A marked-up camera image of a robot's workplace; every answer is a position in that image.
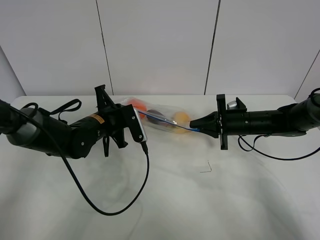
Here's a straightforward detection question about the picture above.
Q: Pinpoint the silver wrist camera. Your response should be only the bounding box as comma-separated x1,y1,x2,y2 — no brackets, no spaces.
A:
227,100,238,110
127,105,147,143

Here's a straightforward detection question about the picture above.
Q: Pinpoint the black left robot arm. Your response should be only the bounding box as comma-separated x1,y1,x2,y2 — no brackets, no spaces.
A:
0,85,137,159

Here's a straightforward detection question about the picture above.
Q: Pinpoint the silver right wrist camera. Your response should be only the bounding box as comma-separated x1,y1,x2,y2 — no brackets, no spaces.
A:
227,100,238,110

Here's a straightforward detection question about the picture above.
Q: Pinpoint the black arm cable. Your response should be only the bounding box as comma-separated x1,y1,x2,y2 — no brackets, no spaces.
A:
237,134,320,161
0,99,151,215

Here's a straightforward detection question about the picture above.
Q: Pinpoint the purple eggplant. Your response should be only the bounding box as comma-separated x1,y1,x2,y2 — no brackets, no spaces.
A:
146,109,174,129

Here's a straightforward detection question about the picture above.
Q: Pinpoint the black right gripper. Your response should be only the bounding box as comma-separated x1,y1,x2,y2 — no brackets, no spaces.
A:
189,94,247,150

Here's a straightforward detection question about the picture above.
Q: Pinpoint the orange tomato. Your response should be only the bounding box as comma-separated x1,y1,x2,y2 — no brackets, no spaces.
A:
127,98,147,112

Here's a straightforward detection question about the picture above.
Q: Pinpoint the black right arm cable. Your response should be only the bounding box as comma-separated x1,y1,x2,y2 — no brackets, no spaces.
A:
237,134,320,161

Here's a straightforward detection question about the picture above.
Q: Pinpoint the yellow lemon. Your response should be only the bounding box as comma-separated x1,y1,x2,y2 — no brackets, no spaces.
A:
173,111,191,134

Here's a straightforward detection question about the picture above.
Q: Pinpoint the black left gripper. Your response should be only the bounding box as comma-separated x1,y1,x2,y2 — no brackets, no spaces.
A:
94,84,135,157

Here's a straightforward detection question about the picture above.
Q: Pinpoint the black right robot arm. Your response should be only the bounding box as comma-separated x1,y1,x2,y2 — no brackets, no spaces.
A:
189,88,320,150

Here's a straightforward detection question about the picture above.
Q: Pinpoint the clear zip bag blue seal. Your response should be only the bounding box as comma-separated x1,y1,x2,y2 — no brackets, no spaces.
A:
119,96,200,134

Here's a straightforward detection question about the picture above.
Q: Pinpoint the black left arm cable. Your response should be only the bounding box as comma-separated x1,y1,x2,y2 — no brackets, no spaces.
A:
0,99,151,215

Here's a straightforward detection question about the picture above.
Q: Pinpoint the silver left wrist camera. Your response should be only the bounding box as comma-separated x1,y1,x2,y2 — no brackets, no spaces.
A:
127,105,147,143

